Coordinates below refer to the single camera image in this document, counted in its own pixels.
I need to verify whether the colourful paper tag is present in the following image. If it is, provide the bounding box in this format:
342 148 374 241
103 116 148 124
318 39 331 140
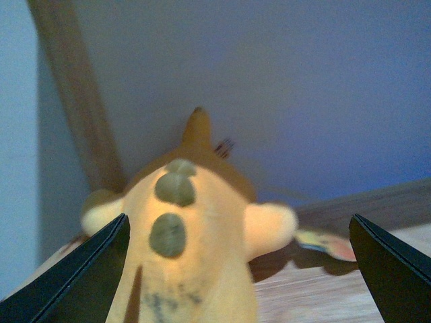
295 228 356 262

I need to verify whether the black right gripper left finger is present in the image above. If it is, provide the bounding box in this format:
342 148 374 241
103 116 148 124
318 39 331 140
1 214 130 322

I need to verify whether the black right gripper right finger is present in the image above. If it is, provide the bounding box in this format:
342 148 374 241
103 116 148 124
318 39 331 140
349 214 430 322

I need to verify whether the yellow plush dinosaur toy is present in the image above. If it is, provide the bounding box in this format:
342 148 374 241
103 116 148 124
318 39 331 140
81 108 298 322

